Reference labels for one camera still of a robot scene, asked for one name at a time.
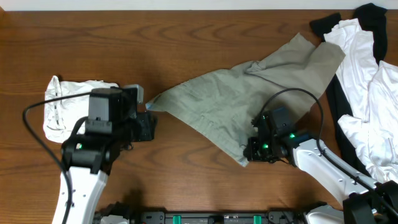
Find khaki shorts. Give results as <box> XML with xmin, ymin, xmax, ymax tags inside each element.
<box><xmin>146</xmin><ymin>34</ymin><xmax>345</xmax><ymax>167</ymax></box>

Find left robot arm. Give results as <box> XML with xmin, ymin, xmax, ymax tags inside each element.
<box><xmin>53</xmin><ymin>85</ymin><xmax>157</xmax><ymax>223</ymax></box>

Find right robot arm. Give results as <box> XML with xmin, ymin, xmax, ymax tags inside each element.
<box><xmin>244</xmin><ymin>107</ymin><xmax>397</xmax><ymax>223</ymax></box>

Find folded white cloth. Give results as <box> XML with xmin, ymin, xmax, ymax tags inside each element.
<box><xmin>43</xmin><ymin>76</ymin><xmax>118</xmax><ymax>143</ymax></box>

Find white shirt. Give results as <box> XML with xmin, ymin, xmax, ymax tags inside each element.
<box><xmin>324</xmin><ymin>19</ymin><xmax>397</xmax><ymax>183</ymax></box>

